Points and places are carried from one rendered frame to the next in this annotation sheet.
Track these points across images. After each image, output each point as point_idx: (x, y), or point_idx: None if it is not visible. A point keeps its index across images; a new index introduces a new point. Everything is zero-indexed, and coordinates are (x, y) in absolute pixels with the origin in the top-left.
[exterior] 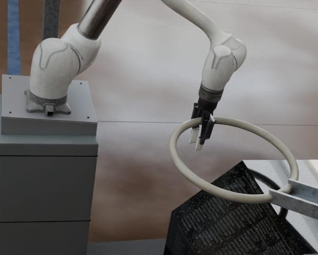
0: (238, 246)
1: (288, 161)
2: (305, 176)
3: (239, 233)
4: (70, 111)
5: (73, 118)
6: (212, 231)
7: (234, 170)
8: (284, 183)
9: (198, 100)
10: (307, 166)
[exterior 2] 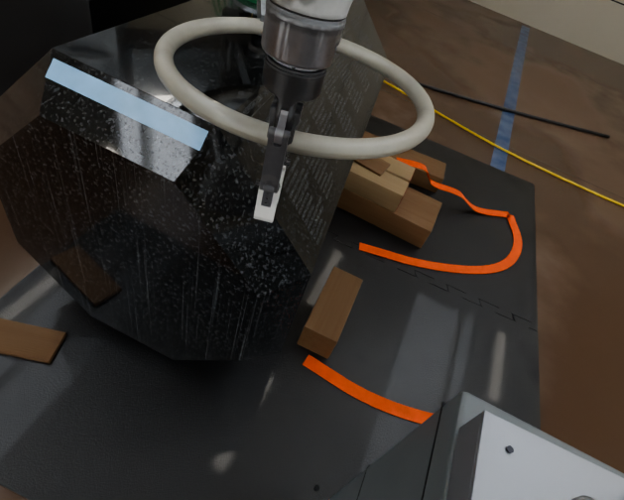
0: (324, 127)
1: (200, 32)
2: (151, 57)
3: (313, 125)
4: (581, 496)
5: (562, 465)
6: (319, 174)
7: (238, 145)
8: (208, 70)
9: (321, 83)
10: (110, 60)
